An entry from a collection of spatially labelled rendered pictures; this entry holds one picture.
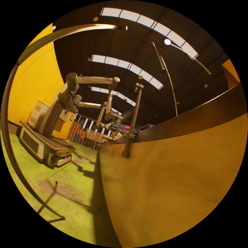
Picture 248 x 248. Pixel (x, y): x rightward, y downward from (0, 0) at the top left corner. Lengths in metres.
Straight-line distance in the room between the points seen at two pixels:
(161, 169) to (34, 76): 2.12
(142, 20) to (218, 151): 9.32
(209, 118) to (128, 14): 9.32
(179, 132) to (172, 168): 0.10
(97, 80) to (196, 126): 1.45
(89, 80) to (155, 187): 1.50
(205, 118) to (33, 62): 2.08
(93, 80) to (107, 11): 8.82
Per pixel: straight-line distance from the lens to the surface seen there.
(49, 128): 1.96
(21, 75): 1.86
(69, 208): 0.81
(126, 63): 10.26
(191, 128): 0.22
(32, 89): 2.03
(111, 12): 9.58
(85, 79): 1.45
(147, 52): 9.42
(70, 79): 1.39
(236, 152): 0.19
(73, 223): 0.72
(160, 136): 0.28
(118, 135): 1.38
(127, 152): 0.45
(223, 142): 0.19
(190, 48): 9.46
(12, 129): 2.04
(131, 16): 9.31
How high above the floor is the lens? 0.63
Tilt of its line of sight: 21 degrees up
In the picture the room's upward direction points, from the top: 16 degrees clockwise
